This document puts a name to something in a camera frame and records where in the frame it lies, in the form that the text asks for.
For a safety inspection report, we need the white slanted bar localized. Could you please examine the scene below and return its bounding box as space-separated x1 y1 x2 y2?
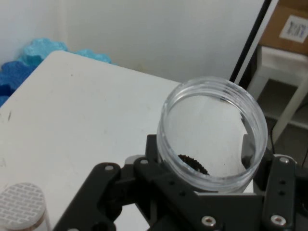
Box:
274 81 308 143

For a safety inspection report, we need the white side table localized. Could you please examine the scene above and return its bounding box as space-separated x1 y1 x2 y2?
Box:
250 45 308 145

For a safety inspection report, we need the brown cardboard box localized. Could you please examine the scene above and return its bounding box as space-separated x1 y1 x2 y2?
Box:
258 0 308 56

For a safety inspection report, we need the clear jar with black seeds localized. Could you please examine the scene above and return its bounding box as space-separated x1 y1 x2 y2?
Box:
156 76 268 195

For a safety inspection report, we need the light blue foam piece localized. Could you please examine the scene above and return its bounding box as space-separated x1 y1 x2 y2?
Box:
20 38 114 67

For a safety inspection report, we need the brown spice jar patterned lid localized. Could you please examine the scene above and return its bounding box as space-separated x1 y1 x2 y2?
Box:
0 182 52 231

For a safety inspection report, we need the black tripod stand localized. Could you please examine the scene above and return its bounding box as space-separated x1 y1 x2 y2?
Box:
229 0 273 84

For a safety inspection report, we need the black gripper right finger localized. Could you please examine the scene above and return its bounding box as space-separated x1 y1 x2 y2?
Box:
255 148 308 231

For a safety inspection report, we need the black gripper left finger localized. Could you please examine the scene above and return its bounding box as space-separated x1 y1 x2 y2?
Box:
51 134 223 231

